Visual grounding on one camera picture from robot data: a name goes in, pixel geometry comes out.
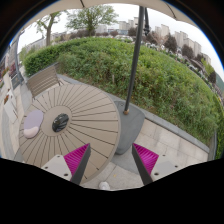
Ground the slatted outdoor chair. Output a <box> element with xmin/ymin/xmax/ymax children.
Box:
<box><xmin>27</xmin><ymin>65</ymin><xmax>60</xmax><ymax>98</ymax></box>

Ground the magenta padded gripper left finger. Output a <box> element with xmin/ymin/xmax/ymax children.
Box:
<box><xmin>42</xmin><ymin>144</ymin><xmax>91</xmax><ymax>185</ymax></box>

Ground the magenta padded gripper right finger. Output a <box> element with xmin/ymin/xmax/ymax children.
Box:
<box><xmin>132</xmin><ymin>143</ymin><xmax>180</xmax><ymax>185</ymax></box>

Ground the beige umbrella canopy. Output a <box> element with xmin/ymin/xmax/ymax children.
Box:
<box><xmin>19</xmin><ymin>0</ymin><xmax>201</xmax><ymax>33</ymax></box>

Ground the black umbrella pole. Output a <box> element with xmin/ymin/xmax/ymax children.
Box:
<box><xmin>123</xmin><ymin>6</ymin><xmax>144</xmax><ymax>115</ymax></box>

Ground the green hedge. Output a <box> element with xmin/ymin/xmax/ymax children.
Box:
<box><xmin>24</xmin><ymin>38</ymin><xmax>224</xmax><ymax>156</ymax></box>

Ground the round slatted patio table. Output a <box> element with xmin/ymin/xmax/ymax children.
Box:
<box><xmin>19</xmin><ymin>84</ymin><xmax>120</xmax><ymax>183</ymax></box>

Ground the black computer mouse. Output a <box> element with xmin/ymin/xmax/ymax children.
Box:
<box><xmin>52</xmin><ymin>113</ymin><xmax>69</xmax><ymax>132</ymax></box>

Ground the white shoe tip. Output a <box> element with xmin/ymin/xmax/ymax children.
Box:
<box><xmin>99</xmin><ymin>182</ymin><xmax>110</xmax><ymax>191</ymax></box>

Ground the grey umbrella base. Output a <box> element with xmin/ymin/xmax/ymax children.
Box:
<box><xmin>115</xmin><ymin>101</ymin><xmax>145</xmax><ymax>155</ymax></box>

